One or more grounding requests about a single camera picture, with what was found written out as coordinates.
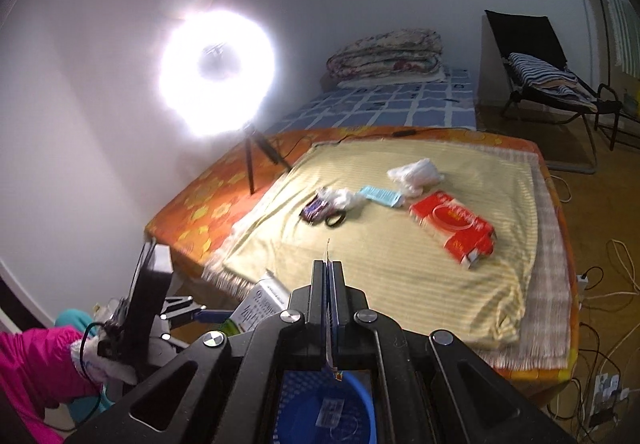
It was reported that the black metal rack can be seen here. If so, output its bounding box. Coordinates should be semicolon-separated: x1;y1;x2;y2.
594;83;640;152

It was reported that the black folding chair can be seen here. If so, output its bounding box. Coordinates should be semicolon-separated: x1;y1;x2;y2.
482;10;603;175

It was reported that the ring light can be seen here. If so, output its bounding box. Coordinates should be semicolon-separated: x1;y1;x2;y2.
159;3;277;141

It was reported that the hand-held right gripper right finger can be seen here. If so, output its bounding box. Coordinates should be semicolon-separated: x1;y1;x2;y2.
330;264;576;444

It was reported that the light blue packet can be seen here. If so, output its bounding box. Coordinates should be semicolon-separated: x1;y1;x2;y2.
360;184;402;209

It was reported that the white tissue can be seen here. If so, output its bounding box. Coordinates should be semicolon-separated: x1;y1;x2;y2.
320;186;369;213

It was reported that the dark snack wrapper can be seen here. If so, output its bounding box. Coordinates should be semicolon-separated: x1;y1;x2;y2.
300;196;332;225

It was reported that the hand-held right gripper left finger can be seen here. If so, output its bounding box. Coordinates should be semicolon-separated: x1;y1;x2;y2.
65;261;331;444

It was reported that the orange floral bed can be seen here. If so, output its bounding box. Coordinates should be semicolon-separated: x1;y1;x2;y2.
144;126;584;384

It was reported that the blue checked mattress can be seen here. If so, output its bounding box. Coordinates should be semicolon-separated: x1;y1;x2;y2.
264;66;477;136

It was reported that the white printed box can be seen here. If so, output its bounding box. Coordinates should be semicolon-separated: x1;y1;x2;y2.
234;269;292;336

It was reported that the white cable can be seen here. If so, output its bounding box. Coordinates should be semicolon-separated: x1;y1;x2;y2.
580;238;640;307

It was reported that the person's left forearm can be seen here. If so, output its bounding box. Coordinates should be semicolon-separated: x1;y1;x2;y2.
0;328;138;444

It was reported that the black cable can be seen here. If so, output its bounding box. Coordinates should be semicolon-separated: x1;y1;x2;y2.
277;126;417;162

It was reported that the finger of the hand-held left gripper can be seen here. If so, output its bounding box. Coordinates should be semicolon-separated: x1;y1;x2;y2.
159;316;201;350
165;295;236;324

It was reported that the teal floor mat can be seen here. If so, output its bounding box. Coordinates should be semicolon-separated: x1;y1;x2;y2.
54;308;118;427

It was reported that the white plastic bag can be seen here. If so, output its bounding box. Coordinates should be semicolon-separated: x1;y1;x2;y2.
387;158;444;197

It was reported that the yellow striped blanket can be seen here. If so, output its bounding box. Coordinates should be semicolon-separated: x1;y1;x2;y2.
222;141;544;351

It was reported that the black tripod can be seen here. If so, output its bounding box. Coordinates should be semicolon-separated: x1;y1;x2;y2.
240;121;294;196

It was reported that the cream fringed blanket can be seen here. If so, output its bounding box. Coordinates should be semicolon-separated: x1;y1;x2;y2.
201;139;572;371

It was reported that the folded floral quilt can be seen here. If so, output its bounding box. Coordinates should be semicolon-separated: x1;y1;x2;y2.
326;27;446;81

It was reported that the blue plastic basket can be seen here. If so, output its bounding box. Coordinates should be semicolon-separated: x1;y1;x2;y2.
277;368;377;444

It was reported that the striped cloth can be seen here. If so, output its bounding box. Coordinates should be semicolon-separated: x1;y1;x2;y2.
509;52;598;111

